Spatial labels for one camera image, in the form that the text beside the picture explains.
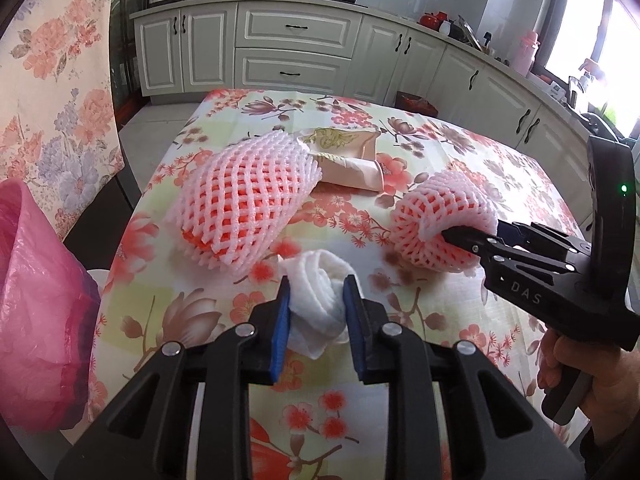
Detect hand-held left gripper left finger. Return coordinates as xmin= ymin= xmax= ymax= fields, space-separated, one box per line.
xmin=54 ymin=276 xmax=292 ymax=480

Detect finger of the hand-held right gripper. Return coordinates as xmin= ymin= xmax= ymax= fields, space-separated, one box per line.
xmin=496 ymin=220 xmax=594 ymax=257
xmin=439 ymin=226 xmax=581 ymax=317

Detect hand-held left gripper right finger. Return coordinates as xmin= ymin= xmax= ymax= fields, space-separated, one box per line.
xmin=342 ymin=275 xmax=586 ymax=480

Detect white tissue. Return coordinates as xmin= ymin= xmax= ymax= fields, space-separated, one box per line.
xmin=277 ymin=250 xmax=358 ymax=361

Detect small pink foam fruit net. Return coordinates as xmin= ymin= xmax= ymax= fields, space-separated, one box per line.
xmin=390 ymin=170 xmax=501 ymax=275

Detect pink lined trash bin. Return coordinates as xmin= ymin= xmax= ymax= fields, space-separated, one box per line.
xmin=0 ymin=180 xmax=103 ymax=433

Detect person's right forearm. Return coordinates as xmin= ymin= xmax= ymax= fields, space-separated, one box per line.
xmin=580 ymin=427 xmax=640 ymax=480

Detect person's right hand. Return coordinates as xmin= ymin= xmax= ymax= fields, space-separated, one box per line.
xmin=537 ymin=331 xmax=640 ymax=442

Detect floral tablecloth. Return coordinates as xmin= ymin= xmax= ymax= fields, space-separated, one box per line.
xmin=87 ymin=87 xmax=608 ymax=480

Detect beige gold wrapper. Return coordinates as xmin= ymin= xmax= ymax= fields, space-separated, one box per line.
xmin=297 ymin=127 xmax=386 ymax=193

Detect large pink foam fruit net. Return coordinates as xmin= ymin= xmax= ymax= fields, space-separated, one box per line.
xmin=167 ymin=130 xmax=323 ymax=273

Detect red bag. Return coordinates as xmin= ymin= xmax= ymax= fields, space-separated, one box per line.
xmin=395 ymin=91 xmax=440 ymax=116

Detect pink thermos flask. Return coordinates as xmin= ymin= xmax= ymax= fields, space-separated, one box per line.
xmin=510 ymin=30 xmax=542 ymax=75

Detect pink spray bottle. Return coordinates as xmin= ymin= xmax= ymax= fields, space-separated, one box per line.
xmin=581 ymin=57 xmax=607 ymax=85

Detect kitchen window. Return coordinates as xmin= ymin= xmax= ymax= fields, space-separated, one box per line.
xmin=542 ymin=0 xmax=640 ymax=136

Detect white kitchen base cabinets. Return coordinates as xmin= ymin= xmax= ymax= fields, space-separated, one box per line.
xmin=130 ymin=0 xmax=640 ymax=241

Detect floral curtain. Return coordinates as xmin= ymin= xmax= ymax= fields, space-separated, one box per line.
xmin=0 ymin=0 xmax=126 ymax=241

